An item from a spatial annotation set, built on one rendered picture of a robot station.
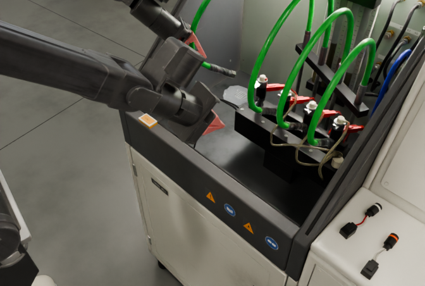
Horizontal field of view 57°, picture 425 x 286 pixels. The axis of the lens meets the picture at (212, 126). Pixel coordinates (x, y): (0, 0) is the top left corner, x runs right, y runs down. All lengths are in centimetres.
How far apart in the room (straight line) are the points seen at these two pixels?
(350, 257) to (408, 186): 21
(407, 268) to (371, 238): 9
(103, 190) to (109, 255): 39
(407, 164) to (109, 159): 179
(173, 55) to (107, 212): 163
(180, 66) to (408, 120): 52
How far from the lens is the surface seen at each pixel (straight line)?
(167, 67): 62
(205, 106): 70
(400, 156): 96
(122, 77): 56
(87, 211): 220
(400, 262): 94
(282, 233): 94
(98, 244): 208
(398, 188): 100
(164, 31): 93
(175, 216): 137
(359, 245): 93
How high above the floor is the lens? 174
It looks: 44 degrees down
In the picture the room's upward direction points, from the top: straight up
